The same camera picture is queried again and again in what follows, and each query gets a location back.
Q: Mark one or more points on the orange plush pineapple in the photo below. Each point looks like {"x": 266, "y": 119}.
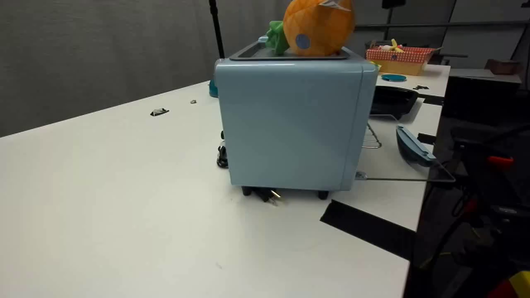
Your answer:
{"x": 321, "y": 26}

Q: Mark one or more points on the teal round lid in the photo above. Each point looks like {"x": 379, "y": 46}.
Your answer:
{"x": 394, "y": 78}

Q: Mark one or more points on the yellow red object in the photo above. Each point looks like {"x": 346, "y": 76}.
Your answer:
{"x": 516, "y": 283}

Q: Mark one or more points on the dark red box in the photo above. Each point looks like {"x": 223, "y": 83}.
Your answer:
{"x": 503, "y": 66}

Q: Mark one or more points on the light blue toy oven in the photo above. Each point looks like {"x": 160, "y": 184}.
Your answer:
{"x": 293, "y": 121}

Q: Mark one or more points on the large black tape patch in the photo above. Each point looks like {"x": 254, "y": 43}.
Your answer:
{"x": 367, "y": 225}

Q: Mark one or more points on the small black tape patch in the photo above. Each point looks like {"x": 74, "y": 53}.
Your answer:
{"x": 427, "y": 137}

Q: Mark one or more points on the pink yellow toy box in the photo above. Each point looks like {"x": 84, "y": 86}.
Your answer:
{"x": 404, "y": 58}

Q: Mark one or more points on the small dark clip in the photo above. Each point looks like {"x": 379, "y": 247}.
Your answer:
{"x": 160, "y": 111}

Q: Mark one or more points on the black ribbed griddle pan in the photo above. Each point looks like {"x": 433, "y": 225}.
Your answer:
{"x": 392, "y": 101}

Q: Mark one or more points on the grey backdrop curtain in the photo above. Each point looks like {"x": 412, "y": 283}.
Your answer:
{"x": 84, "y": 55}

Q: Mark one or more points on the black tripod pole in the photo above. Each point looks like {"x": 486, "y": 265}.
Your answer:
{"x": 216, "y": 26}

